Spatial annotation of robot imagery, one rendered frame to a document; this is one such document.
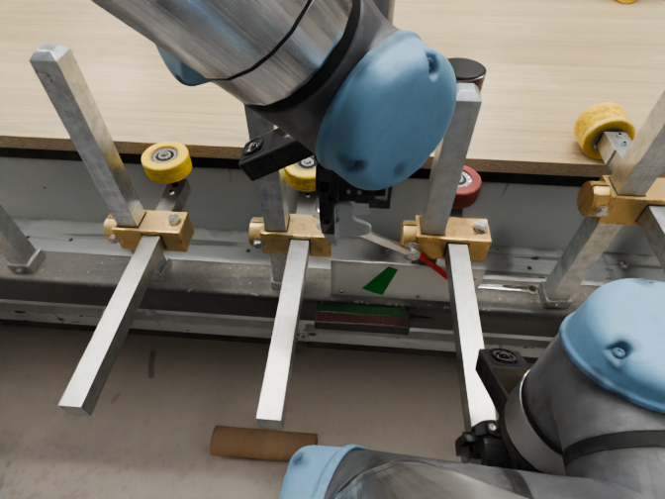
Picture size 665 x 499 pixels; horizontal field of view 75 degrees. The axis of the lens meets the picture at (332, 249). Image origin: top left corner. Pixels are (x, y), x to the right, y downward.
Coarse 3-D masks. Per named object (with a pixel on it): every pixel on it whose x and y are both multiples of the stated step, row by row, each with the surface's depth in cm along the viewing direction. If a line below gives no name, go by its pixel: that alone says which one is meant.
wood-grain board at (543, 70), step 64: (0, 0) 123; (64, 0) 123; (448, 0) 123; (512, 0) 123; (576, 0) 123; (640, 0) 123; (0, 64) 98; (128, 64) 98; (512, 64) 98; (576, 64) 98; (640, 64) 98; (0, 128) 82; (64, 128) 82; (128, 128) 82; (192, 128) 82; (512, 128) 82
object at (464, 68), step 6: (450, 60) 55; (456, 60) 55; (462, 60) 55; (468, 60) 55; (474, 60) 55; (456, 66) 54; (462, 66) 54; (468, 66) 54; (474, 66) 54; (480, 66) 54; (456, 72) 53; (462, 72) 53; (468, 72) 53; (474, 72) 53; (480, 72) 53; (462, 78) 53; (468, 78) 53; (474, 78) 53
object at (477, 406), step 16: (448, 256) 67; (464, 256) 66; (448, 272) 66; (464, 272) 64; (448, 288) 66; (464, 288) 62; (464, 304) 61; (464, 320) 59; (464, 336) 57; (480, 336) 57; (464, 352) 56; (464, 368) 54; (464, 384) 54; (480, 384) 53; (464, 400) 53; (480, 400) 52; (464, 416) 53; (480, 416) 50
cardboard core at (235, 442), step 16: (224, 432) 125; (240, 432) 125; (256, 432) 126; (272, 432) 126; (288, 432) 127; (224, 448) 123; (240, 448) 123; (256, 448) 123; (272, 448) 123; (288, 448) 122
